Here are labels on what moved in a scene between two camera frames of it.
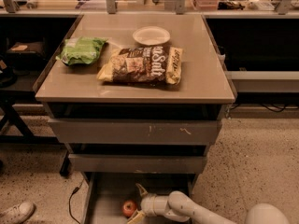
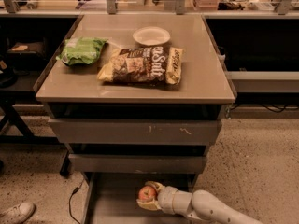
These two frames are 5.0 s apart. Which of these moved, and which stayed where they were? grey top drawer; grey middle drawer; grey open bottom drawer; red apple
Moved: red apple
Stayed: grey open bottom drawer; grey middle drawer; grey top drawer
